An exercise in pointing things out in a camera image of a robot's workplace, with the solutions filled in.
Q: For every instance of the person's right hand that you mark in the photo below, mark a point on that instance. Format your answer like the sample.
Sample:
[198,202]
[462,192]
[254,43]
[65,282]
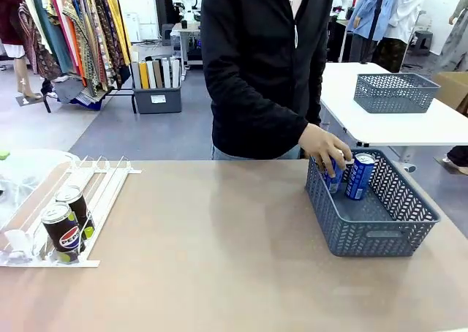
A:
[325,145]

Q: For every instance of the blue drink can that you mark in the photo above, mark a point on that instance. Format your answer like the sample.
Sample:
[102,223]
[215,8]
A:
[360,178]
[334,184]

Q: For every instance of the grey plastic basket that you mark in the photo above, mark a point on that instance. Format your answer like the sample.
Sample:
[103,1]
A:
[347,233]
[395,98]

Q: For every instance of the black Pepsi can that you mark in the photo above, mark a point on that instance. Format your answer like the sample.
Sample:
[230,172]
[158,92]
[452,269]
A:
[78,204]
[66,237]

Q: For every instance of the person's right forearm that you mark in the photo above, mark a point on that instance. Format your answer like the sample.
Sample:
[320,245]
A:
[270,123]

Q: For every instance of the white can dispenser rack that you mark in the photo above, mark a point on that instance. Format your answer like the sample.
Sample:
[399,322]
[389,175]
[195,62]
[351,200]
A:
[73,263]

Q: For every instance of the white side table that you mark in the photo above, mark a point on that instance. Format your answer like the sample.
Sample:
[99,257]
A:
[384,127]

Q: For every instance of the grey trousers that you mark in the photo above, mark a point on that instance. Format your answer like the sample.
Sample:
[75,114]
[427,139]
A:
[360,48]

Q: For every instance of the dark camouflage skirt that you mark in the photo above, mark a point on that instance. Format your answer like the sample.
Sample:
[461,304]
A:
[389,54]

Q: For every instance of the person in black jacket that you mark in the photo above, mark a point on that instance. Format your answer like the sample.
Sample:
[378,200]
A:
[248,54]

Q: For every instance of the bystander foot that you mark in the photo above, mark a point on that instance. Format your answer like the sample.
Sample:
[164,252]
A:
[457,162]

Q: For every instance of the cardboard box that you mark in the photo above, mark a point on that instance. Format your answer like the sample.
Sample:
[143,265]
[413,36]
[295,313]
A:
[451,88]

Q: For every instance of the blue shirt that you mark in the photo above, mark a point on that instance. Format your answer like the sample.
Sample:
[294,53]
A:
[365,10]

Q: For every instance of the black stand pole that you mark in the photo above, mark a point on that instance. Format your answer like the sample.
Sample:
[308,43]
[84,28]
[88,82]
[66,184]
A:
[376,14]

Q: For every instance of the black stool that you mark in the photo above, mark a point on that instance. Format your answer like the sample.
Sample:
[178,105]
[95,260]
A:
[424,41]

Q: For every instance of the white coat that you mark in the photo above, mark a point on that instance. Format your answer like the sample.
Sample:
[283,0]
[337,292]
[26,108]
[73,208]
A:
[406,10]

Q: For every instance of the mannequin in grey dress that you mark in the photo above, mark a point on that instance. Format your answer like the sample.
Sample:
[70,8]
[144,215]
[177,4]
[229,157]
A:
[455,43]

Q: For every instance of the white board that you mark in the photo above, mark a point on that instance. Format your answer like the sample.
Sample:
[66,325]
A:
[151,75]
[175,73]
[166,74]

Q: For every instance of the equipment cart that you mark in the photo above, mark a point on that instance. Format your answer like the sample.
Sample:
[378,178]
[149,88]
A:
[190,43]

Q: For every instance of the grey storage bin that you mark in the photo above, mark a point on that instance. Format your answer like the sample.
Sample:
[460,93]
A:
[157,105]

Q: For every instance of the brown board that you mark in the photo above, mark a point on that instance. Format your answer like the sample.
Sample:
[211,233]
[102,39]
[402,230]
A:
[158,74]

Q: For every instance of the yellow board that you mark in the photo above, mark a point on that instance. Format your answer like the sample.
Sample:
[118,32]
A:
[144,76]

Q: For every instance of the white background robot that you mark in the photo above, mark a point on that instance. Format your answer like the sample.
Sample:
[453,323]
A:
[186,6]

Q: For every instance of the grey board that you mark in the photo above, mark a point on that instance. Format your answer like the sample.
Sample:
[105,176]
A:
[136,76]

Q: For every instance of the yellow garment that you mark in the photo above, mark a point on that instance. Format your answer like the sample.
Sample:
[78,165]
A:
[118,25]

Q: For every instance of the brown patterned garment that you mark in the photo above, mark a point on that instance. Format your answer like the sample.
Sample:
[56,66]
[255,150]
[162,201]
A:
[104,43]

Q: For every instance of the grey cloth pile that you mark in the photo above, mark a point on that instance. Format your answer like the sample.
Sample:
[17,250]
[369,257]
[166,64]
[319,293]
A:
[69,88]

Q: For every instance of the orange garment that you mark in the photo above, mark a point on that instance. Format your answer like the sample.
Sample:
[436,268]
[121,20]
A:
[75,54]

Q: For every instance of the teal garment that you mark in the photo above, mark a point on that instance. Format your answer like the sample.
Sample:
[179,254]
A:
[55,43]

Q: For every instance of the clear plastic bag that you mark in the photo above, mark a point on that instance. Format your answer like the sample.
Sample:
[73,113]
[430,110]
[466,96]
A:
[33,167]

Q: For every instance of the pink garment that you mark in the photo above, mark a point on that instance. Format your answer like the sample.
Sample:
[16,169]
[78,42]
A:
[58,6]

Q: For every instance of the brown patterned dress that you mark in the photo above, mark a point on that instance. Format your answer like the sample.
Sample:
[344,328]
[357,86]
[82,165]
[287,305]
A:
[36,57]

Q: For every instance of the mannequin legs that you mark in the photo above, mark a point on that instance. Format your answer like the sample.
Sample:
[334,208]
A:
[22,76]

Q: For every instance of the small green object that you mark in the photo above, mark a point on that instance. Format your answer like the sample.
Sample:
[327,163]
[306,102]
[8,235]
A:
[3,155]

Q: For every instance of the maroon garment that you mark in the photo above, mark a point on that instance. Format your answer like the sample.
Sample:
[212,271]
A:
[9,14]

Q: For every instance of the black clothes rack frame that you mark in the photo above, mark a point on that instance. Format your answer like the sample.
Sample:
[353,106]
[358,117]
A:
[133,101]

